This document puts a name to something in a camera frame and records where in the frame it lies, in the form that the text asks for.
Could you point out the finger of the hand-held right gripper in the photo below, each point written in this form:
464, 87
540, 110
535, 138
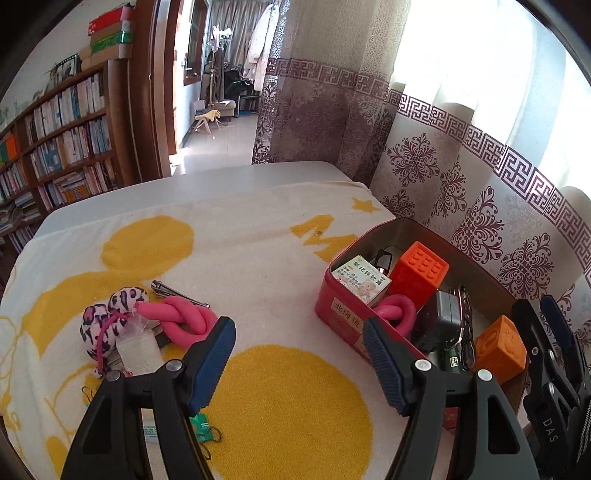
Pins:
561, 332
531, 337

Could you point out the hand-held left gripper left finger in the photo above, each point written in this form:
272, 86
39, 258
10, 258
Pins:
212, 364

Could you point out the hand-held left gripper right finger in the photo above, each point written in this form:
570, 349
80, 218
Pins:
383, 364

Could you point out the orange duck embossed block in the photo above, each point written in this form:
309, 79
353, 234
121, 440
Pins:
501, 350

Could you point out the knotted pink foam roller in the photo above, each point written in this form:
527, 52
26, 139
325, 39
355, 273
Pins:
180, 318

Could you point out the red metal tin container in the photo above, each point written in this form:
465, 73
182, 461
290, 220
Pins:
341, 318

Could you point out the large silver metal clip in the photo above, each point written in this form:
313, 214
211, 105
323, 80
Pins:
467, 323

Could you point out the grey USB charger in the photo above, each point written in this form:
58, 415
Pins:
436, 318

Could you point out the bagged white bandage roll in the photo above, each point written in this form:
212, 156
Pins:
136, 350

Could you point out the small white medicine box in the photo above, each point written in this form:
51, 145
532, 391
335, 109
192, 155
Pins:
358, 277

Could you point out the leopard print pompom scrunchie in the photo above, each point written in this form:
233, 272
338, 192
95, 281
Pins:
124, 300

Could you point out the blue binder clip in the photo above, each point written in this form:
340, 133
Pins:
86, 391

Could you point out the silver nail clipper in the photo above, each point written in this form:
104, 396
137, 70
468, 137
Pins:
180, 293

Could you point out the red-orange studded block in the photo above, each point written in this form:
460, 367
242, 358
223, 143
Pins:
415, 272

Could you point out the yellow and white towel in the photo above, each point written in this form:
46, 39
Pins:
258, 258

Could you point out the white patterned sheer curtain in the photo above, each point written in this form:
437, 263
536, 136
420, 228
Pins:
461, 152

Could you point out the small wooden stool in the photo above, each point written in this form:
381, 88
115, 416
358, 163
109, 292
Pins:
207, 121

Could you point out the grey armchair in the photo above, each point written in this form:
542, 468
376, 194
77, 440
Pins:
227, 108

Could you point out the mauve patterned curtain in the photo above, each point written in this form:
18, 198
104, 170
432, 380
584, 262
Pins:
314, 115

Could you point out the wooden bookshelf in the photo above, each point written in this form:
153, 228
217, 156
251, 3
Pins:
117, 115

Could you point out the rows of books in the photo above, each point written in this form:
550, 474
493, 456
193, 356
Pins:
69, 138

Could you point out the wooden coat rack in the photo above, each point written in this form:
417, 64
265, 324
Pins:
214, 69

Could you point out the wooden framed window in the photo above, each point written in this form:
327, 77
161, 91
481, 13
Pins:
194, 41

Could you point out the hanging white coat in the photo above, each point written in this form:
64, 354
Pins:
258, 41

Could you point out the tan cardboard box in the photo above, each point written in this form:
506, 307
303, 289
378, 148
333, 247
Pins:
104, 56

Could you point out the green flat box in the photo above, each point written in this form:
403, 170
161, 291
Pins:
113, 41

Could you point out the red flat box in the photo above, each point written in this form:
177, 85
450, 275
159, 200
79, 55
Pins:
111, 21

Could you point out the wooden door frame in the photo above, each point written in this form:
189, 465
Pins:
147, 92

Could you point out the film strip photo frame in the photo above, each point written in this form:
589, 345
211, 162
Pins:
64, 69

